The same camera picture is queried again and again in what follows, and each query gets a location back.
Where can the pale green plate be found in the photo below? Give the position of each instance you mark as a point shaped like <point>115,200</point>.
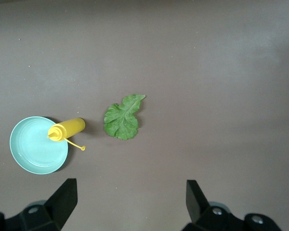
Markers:
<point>38,154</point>

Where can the yellow mustard squeeze bottle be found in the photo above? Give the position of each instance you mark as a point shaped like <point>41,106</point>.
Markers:
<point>69,126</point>

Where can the green lettuce leaf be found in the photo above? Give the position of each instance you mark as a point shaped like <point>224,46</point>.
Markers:
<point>120,122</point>

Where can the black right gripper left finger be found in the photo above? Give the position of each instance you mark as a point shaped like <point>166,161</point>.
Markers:
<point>61,204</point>

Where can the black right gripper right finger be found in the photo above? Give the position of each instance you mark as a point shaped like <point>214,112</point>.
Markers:
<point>197,204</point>

